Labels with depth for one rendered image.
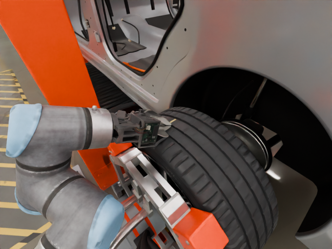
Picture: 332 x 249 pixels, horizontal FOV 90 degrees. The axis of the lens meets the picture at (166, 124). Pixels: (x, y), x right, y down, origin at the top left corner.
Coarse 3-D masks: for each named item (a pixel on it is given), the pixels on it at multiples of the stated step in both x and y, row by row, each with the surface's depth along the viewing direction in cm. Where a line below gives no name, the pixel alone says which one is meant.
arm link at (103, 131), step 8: (96, 112) 34; (104, 112) 35; (96, 120) 33; (104, 120) 34; (96, 128) 33; (104, 128) 34; (112, 128) 35; (96, 136) 33; (104, 136) 34; (112, 136) 36; (96, 144) 34; (104, 144) 35
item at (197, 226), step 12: (192, 216) 39; (204, 216) 36; (180, 228) 37; (192, 228) 35; (204, 228) 34; (216, 228) 35; (180, 240) 39; (192, 240) 33; (204, 240) 34; (216, 240) 35; (228, 240) 36
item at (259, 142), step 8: (232, 128) 81; (240, 128) 77; (248, 128) 76; (240, 136) 79; (248, 136) 76; (256, 136) 75; (248, 144) 78; (256, 144) 74; (264, 144) 74; (256, 152) 76; (264, 152) 73; (264, 160) 75; (264, 168) 77
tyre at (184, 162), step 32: (192, 128) 52; (224, 128) 53; (160, 160) 49; (192, 160) 45; (224, 160) 46; (256, 160) 50; (192, 192) 42; (224, 192) 42; (256, 192) 46; (224, 224) 40; (256, 224) 45
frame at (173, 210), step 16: (112, 160) 68; (128, 160) 51; (144, 160) 51; (128, 176) 83; (160, 176) 47; (128, 192) 84; (144, 192) 47; (176, 192) 44; (160, 208) 41; (176, 208) 41; (160, 240) 78; (176, 240) 42
